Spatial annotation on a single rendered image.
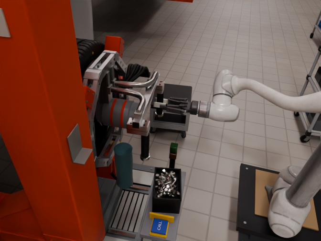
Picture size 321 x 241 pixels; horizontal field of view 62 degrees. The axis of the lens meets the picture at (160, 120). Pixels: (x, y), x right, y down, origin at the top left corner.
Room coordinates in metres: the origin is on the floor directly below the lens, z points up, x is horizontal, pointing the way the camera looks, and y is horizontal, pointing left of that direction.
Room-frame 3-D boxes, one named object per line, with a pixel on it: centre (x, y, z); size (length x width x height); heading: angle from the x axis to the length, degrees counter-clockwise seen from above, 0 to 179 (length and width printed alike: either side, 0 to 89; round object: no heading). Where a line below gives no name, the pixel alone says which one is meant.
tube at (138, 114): (0.95, 0.16, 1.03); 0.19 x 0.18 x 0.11; 81
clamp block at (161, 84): (1.21, 0.04, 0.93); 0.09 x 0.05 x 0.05; 81
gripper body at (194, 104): (1.18, -0.15, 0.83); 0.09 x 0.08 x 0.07; 81
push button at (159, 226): (0.69, -0.02, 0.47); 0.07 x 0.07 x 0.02; 81
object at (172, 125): (2.08, -0.09, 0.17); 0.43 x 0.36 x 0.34; 174
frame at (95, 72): (1.07, 0.27, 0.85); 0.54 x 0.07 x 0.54; 171
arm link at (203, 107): (1.16, -0.22, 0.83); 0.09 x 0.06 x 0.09; 171
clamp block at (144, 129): (0.87, 0.09, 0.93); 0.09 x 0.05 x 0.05; 81
